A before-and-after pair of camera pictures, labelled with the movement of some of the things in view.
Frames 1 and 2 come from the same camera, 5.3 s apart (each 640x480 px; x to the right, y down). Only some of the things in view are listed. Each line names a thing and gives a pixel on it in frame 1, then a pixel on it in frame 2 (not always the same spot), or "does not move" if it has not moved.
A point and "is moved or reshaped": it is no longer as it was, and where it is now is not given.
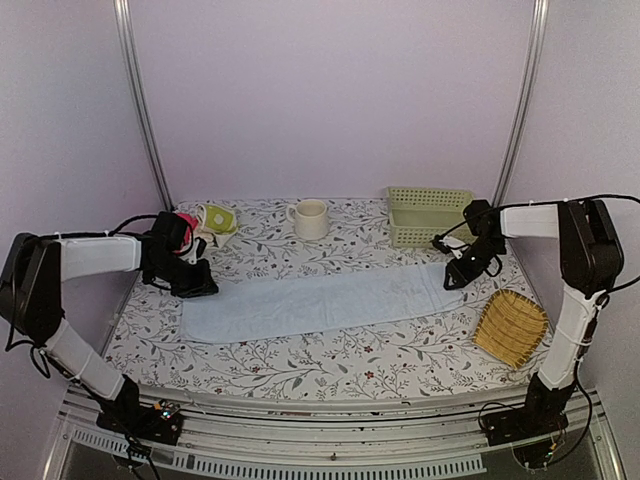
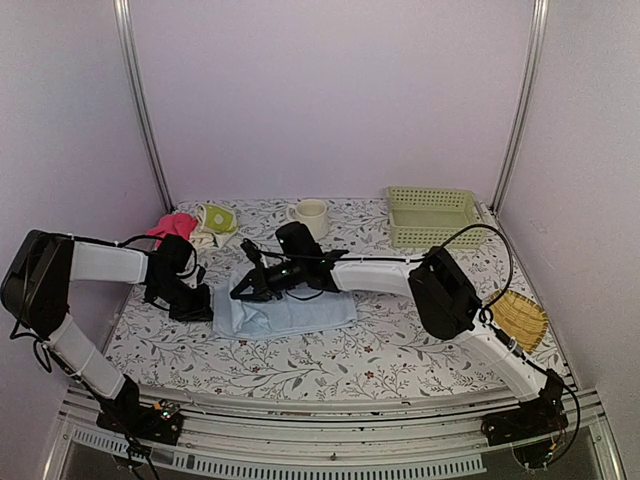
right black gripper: [461, 275] → [261, 288]
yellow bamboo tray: [510, 328] does not move
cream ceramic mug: [310, 217] does not move
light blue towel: [319, 304] is moved or reshaped
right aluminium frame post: [525, 102] does not move
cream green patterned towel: [214, 220] does not move
